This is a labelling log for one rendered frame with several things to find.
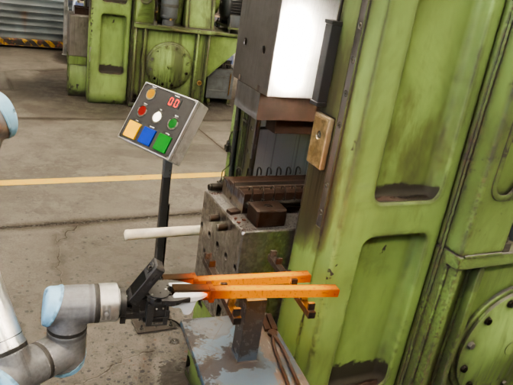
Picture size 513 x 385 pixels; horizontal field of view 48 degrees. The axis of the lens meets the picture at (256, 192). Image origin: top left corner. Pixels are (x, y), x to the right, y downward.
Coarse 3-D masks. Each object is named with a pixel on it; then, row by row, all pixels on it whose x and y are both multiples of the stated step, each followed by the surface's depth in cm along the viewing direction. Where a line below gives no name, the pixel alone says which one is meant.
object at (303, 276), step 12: (168, 276) 151; (180, 276) 152; (192, 276) 153; (204, 276) 156; (216, 276) 157; (228, 276) 158; (240, 276) 159; (252, 276) 160; (264, 276) 161; (276, 276) 162; (288, 276) 163; (300, 276) 164
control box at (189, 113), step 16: (144, 96) 255; (160, 96) 250; (176, 96) 246; (160, 112) 247; (176, 112) 243; (192, 112) 239; (160, 128) 245; (176, 128) 240; (192, 128) 242; (176, 144) 238; (176, 160) 242
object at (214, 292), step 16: (176, 288) 138; (192, 288) 140; (208, 288) 141; (224, 288) 144; (240, 288) 145; (256, 288) 147; (272, 288) 148; (288, 288) 150; (304, 288) 152; (320, 288) 154; (336, 288) 155
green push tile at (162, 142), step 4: (160, 136) 243; (164, 136) 241; (168, 136) 241; (156, 140) 243; (160, 140) 242; (164, 140) 241; (168, 140) 240; (156, 144) 242; (160, 144) 241; (164, 144) 240; (168, 144) 239; (156, 148) 242; (160, 148) 241; (164, 148) 239; (164, 152) 239
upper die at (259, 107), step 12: (240, 84) 207; (240, 96) 207; (252, 96) 199; (264, 96) 194; (240, 108) 208; (252, 108) 199; (264, 108) 196; (276, 108) 198; (288, 108) 200; (300, 108) 202; (312, 108) 205; (264, 120) 198; (276, 120) 200; (288, 120) 202; (300, 120) 204; (312, 120) 207
